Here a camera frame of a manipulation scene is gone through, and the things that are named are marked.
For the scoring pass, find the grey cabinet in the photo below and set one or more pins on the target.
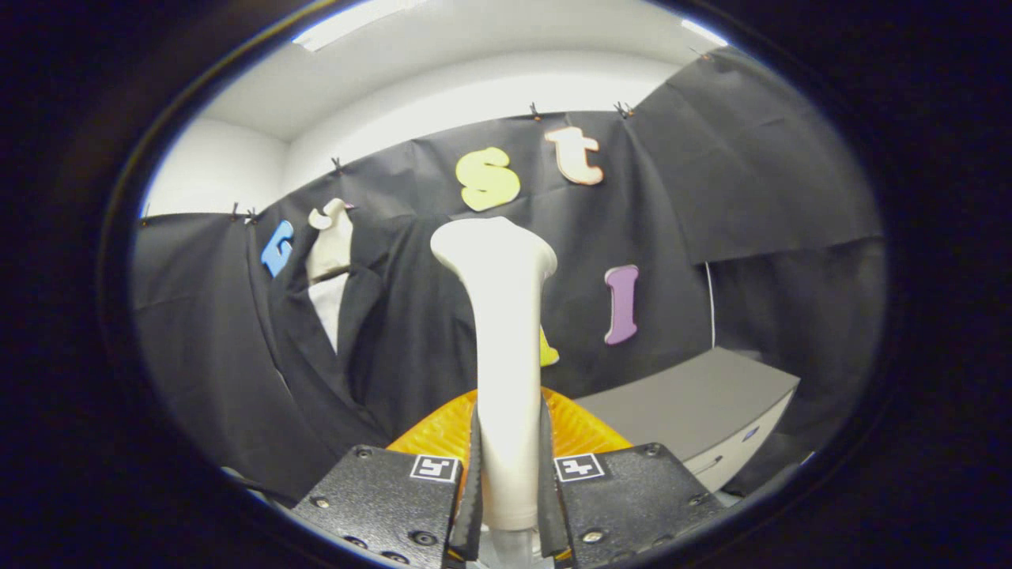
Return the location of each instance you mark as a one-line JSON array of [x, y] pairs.
[[688, 403]]

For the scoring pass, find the black suit jacket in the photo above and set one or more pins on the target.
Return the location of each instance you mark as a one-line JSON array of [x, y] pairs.
[[403, 332]]

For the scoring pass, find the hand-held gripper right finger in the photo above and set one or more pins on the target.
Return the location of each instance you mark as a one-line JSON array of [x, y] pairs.
[[624, 506]]

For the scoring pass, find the cream clothes hanger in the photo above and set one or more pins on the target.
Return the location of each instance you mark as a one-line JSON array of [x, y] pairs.
[[332, 245]]

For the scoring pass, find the small dark cabinet lock panel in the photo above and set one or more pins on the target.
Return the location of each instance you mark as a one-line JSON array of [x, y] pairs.
[[751, 434]]

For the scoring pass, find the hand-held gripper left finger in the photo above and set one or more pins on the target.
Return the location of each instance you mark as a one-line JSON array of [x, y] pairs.
[[387, 506]]

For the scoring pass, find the black backdrop cloth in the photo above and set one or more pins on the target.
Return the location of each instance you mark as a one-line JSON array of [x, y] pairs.
[[751, 197]]

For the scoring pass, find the white garment steamer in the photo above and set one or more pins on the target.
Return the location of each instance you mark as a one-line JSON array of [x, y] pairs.
[[506, 356]]

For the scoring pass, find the ceiling light panel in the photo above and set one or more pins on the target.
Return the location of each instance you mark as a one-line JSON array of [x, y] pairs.
[[356, 22], [704, 32]]

